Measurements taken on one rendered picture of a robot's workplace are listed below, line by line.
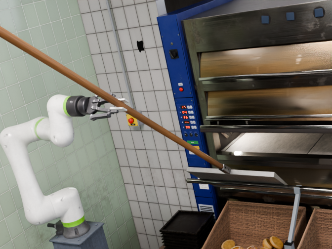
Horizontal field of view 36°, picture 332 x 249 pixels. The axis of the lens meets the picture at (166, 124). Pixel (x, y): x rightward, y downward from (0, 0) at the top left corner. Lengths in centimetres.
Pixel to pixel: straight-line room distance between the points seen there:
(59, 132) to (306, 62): 146
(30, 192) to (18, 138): 28
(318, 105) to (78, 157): 170
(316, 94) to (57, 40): 175
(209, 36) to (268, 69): 42
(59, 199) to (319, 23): 168
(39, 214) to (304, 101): 161
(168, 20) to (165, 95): 53
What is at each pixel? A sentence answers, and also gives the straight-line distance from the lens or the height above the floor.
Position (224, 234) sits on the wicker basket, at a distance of 357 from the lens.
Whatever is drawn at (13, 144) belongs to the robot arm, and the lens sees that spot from 271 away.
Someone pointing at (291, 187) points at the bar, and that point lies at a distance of 292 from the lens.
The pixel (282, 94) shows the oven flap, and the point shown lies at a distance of 316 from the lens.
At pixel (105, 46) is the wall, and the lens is 374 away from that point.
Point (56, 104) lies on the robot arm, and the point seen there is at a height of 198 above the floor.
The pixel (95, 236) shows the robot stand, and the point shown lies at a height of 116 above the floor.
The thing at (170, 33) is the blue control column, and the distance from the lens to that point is 335.
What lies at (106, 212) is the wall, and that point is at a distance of 400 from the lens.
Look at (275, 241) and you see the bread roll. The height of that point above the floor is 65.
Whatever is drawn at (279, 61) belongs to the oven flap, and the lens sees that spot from 308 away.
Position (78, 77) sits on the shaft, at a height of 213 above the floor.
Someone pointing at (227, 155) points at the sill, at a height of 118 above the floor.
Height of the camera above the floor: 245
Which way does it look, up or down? 17 degrees down
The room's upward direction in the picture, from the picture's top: 13 degrees counter-clockwise
